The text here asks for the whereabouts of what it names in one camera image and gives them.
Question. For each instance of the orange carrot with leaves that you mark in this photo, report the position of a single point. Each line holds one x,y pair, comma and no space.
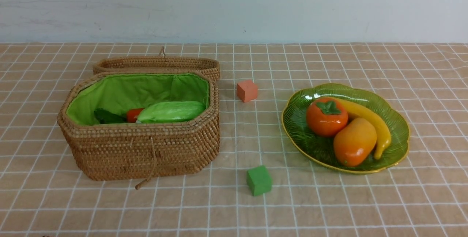
105,117

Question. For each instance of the beige checkered tablecloth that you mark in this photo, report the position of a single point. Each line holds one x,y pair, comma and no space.
44,194

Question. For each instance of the woven wicker basket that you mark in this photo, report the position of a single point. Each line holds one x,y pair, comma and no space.
119,151

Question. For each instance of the orange persimmon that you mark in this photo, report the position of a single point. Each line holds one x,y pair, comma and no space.
326,117

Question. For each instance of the orange foam cube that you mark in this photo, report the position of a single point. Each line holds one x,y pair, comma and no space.
246,90

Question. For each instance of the green cucumber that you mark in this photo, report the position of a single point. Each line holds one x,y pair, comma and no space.
171,112

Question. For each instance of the green foam cube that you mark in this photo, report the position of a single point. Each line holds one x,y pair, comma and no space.
259,180

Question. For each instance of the yellow banana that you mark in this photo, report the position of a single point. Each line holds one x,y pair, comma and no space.
383,133

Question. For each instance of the orange yellow mango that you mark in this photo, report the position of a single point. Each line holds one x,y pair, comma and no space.
353,144

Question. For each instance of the woven basket lid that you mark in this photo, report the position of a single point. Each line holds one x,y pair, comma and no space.
205,66

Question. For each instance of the green glass leaf plate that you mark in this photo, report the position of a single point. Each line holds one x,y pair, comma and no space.
320,149

